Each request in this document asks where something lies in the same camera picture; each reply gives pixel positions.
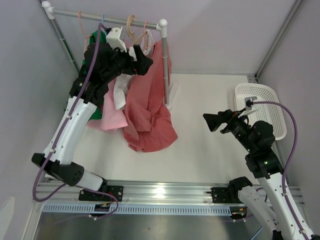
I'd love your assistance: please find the white t shirt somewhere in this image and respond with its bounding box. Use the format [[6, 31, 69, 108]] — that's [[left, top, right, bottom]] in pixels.
[[113, 37, 154, 110]]

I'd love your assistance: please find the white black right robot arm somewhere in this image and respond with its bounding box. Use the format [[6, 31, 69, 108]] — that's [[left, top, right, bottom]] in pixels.
[[203, 109, 320, 240]]

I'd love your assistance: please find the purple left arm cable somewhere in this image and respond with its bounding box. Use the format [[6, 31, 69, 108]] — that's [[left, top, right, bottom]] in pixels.
[[32, 22, 119, 221]]

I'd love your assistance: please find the white perforated plastic basket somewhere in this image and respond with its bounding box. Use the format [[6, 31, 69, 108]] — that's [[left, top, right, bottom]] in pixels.
[[234, 83, 287, 141]]

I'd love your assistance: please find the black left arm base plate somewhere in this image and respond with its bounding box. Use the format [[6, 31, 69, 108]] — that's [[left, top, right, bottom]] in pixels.
[[78, 185, 124, 202]]

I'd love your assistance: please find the white slotted cable duct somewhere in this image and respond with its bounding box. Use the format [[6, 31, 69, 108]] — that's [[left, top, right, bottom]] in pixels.
[[42, 203, 240, 216]]

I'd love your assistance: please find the green t shirt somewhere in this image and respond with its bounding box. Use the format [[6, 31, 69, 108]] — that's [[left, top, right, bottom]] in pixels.
[[82, 30, 107, 120]]

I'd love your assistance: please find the pink t shirt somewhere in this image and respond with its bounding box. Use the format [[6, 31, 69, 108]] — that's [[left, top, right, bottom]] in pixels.
[[86, 80, 128, 132]]

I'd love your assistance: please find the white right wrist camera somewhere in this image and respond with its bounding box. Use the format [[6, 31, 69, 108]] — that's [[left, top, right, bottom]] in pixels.
[[239, 96, 260, 117]]

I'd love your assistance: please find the coral red t shirt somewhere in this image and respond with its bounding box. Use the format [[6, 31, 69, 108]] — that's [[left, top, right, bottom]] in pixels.
[[123, 40, 178, 153]]

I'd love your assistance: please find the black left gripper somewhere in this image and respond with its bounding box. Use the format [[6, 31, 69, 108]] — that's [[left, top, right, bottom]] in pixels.
[[102, 42, 153, 84]]

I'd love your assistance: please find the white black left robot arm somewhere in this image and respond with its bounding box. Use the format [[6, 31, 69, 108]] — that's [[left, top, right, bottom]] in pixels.
[[31, 42, 153, 201]]

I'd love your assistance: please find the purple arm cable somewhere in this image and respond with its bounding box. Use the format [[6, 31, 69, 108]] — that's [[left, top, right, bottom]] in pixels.
[[246, 99, 311, 236], [32, 22, 119, 221]]

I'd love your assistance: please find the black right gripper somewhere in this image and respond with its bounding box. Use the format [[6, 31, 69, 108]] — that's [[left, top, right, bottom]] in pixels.
[[202, 107, 255, 153]]

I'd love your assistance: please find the silver white clothes rack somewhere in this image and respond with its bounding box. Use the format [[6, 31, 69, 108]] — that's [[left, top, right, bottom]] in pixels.
[[39, 0, 179, 110]]

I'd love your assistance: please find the aluminium rail frame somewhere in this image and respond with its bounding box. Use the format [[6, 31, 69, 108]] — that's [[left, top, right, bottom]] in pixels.
[[36, 179, 305, 207]]

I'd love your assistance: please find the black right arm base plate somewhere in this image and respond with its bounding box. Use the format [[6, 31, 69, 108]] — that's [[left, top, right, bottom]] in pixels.
[[206, 187, 241, 204]]

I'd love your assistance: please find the beige wooden hanger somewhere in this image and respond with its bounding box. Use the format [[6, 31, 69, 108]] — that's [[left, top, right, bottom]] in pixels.
[[126, 14, 148, 45]]

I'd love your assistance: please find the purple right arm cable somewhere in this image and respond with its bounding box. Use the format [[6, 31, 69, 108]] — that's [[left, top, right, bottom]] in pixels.
[[246, 99, 311, 236]]

